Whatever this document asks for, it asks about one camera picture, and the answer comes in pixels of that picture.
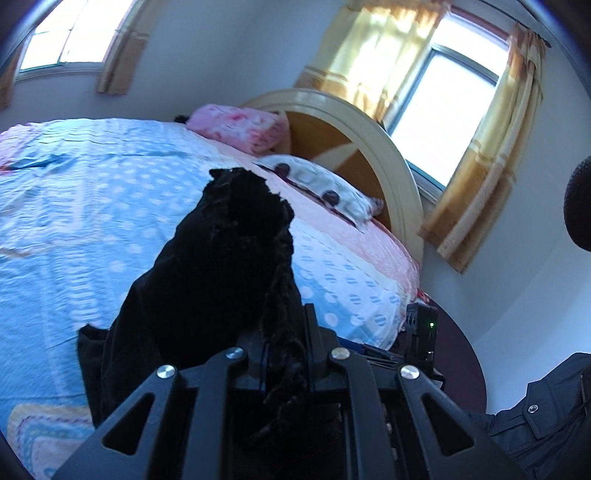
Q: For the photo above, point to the black pants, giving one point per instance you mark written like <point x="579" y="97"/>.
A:
<point x="221" y="258"/>

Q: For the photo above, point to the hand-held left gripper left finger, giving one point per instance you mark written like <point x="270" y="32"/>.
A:
<point x="251" y="364"/>

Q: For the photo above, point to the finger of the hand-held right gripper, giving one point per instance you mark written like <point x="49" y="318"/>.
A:
<point x="383" y="356"/>

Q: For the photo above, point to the small sliding window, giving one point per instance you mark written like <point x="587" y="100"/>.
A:
<point x="69" y="32"/>

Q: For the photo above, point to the patterned pillow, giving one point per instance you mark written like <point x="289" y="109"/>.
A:
<point x="314" y="180"/>

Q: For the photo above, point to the dark round object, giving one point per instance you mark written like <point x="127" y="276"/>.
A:
<point x="581" y="203"/>

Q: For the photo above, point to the yellow curtain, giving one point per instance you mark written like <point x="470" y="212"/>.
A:
<point x="494" y="161"/>
<point x="364" y="50"/>

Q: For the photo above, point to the pink floral curtain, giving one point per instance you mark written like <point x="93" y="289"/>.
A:
<point x="7" y="87"/>
<point x="122" y="55"/>

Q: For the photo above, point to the person's dark jacket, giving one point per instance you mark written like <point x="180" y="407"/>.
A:
<point x="545" y="415"/>

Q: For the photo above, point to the large window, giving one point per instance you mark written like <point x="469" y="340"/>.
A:
<point x="443" y="106"/>

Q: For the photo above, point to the pink folded blanket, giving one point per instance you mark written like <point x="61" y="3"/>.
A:
<point x="235" y="124"/>

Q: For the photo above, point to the small black object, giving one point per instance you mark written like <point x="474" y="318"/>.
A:
<point x="183" y="119"/>

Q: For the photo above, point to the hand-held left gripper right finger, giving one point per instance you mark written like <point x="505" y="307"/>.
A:
<point x="318" y="364"/>

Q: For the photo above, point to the bed with pastel patterned sheet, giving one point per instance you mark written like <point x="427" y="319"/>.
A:
<point x="92" y="207"/>

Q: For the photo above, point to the cream and brown headboard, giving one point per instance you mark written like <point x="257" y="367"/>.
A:
<point x="341" y="157"/>

